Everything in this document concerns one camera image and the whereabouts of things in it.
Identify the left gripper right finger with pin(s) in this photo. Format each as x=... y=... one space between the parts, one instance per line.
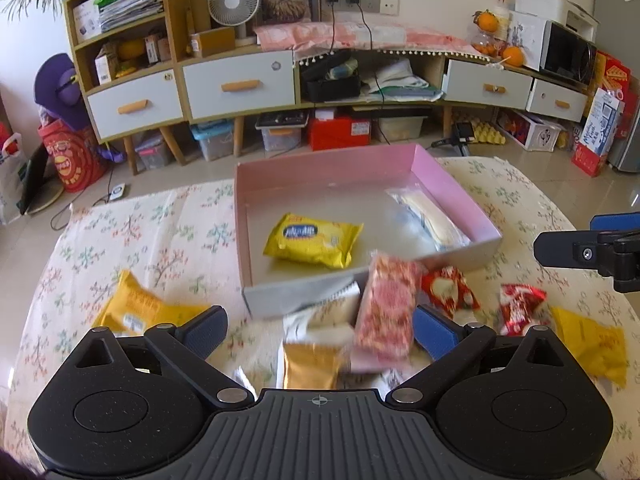
x=453 y=348

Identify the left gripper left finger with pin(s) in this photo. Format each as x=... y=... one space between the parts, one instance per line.
x=183 y=352

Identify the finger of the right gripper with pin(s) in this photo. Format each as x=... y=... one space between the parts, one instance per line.
x=625 y=221

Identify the red candy packet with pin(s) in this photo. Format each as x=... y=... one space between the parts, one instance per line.
x=518 y=303
x=448 y=291

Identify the pink nougat snack bar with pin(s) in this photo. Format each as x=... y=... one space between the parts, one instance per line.
x=383 y=335

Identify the yellow waffle sandwich packet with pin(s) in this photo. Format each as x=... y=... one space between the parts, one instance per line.
x=600 y=350

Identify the white monkey cake packet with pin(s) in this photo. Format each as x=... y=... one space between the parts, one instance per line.
x=330 y=322

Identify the gold long snack packet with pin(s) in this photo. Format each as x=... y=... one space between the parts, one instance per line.
x=309 y=366

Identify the clear orange label packet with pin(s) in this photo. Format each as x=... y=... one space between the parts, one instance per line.
x=435 y=223

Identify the yellow salted cracker packet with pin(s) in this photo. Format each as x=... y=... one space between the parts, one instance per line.
x=306 y=240

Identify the blue white milk carton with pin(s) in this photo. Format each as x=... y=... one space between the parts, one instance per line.
x=598 y=133

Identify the floral tablecloth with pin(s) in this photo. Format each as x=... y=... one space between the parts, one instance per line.
x=180 y=244

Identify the yellow egg tray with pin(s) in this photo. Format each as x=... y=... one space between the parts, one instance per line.
x=476 y=131

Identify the pink cardboard box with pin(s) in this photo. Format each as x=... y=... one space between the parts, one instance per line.
x=351 y=185

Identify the white microwave oven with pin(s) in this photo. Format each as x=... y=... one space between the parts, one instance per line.
x=552 y=48

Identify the orange fruit lower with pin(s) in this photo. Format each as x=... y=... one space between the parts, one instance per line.
x=513 y=56

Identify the orange fruit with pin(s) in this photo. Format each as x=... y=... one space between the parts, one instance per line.
x=513 y=56
x=486 y=21

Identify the blue lid storage bin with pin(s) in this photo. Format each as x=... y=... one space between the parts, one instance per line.
x=215 y=138

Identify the red gift bag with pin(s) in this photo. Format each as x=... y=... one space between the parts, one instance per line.
x=74 y=155

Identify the clear bin with keyboard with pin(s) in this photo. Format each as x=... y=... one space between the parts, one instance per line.
x=282 y=131

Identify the red shoe box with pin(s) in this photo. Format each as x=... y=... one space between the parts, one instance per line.
x=340 y=132

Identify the orange fruit upper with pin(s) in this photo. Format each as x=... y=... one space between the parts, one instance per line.
x=486 y=21

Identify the white shopping bag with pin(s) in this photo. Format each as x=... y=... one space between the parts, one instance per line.
x=13 y=173

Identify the low curved tv cabinet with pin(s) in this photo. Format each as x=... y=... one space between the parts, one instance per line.
x=469 y=80

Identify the purple plush toy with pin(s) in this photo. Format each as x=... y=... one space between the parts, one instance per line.
x=57 y=91

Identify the black storage tray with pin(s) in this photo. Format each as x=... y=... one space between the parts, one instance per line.
x=334 y=77

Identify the wooden shelf cabinet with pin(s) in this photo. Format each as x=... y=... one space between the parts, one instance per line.
x=141 y=67

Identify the pink cloth runner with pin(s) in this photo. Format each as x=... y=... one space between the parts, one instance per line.
x=312 y=39

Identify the white desk fan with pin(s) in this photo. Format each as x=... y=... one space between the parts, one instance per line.
x=235 y=14

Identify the black tripod camera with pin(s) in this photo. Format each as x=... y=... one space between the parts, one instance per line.
x=457 y=137

